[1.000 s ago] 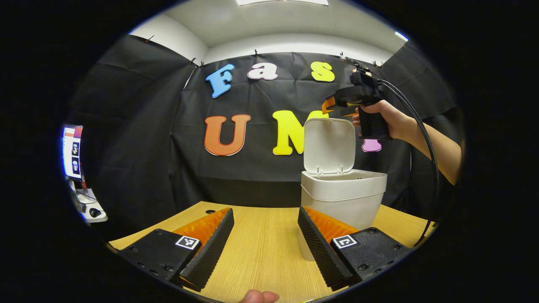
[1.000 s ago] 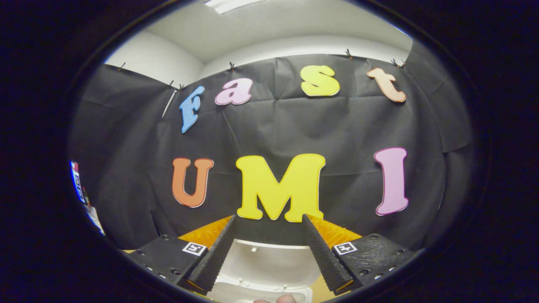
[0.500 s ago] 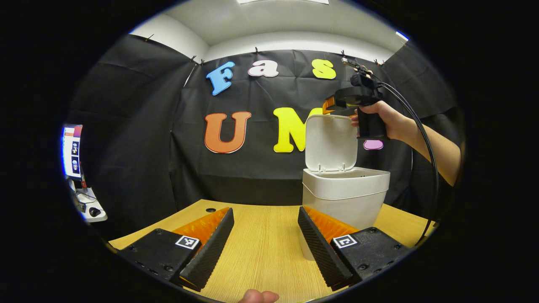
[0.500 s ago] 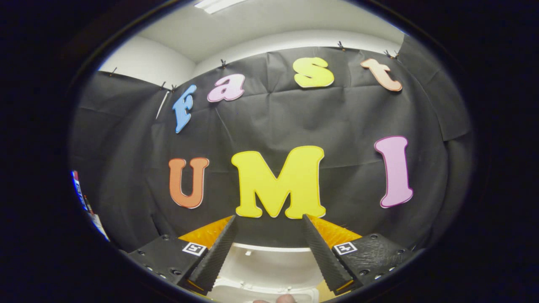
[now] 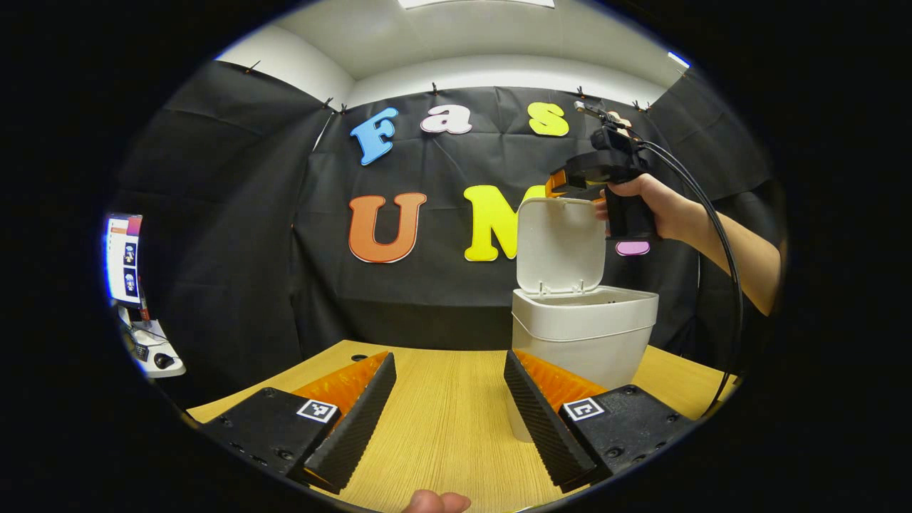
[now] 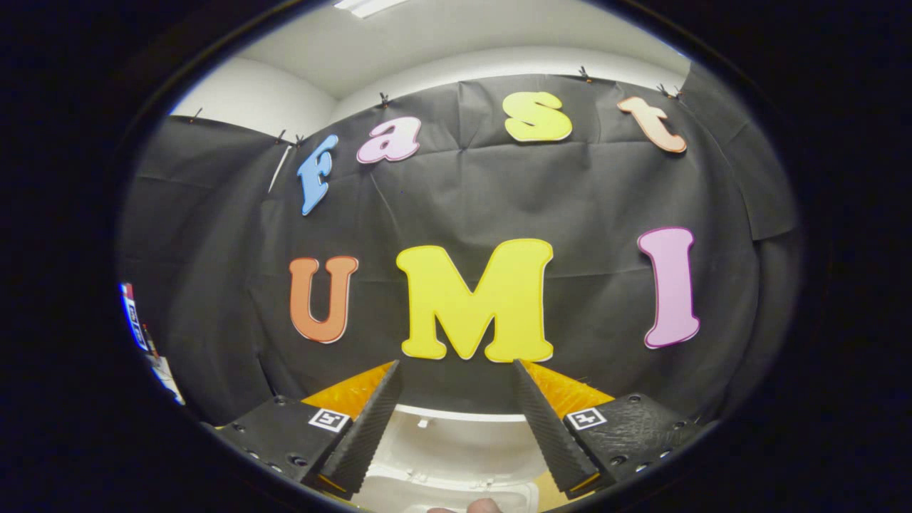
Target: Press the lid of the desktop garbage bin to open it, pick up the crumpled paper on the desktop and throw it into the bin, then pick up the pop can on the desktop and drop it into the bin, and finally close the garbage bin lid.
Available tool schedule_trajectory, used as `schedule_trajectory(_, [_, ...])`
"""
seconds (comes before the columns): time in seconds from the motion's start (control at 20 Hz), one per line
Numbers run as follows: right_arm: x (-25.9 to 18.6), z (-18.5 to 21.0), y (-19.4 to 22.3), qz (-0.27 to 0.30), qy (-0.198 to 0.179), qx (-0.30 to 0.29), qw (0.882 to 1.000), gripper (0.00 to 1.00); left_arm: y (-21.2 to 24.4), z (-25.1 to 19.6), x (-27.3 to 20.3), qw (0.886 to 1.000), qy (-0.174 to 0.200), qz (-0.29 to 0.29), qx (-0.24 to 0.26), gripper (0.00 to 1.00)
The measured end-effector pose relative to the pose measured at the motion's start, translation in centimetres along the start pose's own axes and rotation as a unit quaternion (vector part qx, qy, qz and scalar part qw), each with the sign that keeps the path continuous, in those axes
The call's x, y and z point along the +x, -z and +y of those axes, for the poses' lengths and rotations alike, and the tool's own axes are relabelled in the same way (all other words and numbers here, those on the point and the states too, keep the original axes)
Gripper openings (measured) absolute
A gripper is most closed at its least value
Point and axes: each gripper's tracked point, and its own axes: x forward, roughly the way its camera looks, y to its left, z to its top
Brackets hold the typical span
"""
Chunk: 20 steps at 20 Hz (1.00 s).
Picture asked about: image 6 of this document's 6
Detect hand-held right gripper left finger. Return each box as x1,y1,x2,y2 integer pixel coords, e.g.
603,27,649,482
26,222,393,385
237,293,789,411
214,360,403,496

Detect white desktop garbage bin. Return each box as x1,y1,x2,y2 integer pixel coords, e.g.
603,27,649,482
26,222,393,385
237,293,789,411
353,404,549,513

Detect ceiling light panel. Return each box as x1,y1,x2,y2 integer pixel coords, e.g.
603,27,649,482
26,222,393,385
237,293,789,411
333,0,410,19

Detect computer monitor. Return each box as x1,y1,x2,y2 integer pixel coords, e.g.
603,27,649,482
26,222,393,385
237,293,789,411
120,282,150,353

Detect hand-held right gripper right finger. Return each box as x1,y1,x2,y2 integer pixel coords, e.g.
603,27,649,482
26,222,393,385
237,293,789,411
512,358,704,499

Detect black backdrop cloth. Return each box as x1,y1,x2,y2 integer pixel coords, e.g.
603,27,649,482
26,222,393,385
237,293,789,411
118,61,799,428

